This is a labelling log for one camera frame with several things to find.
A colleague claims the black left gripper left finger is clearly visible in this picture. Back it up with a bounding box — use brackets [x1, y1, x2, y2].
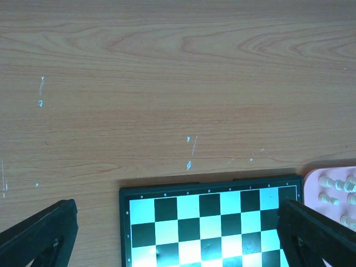
[1, 199, 78, 266]

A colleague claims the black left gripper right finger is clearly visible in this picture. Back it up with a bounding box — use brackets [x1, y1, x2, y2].
[277, 199, 355, 266]

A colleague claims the white chess piece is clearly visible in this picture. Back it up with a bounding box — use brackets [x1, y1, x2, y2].
[340, 215, 356, 231]
[318, 176, 344, 191]
[344, 175, 356, 193]
[318, 193, 340, 206]
[347, 194, 356, 205]

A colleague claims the pink piece tray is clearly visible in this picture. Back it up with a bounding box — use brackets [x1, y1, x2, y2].
[304, 166, 355, 224]

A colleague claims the black white chessboard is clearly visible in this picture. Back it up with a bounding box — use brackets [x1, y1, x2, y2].
[119, 175, 302, 266]

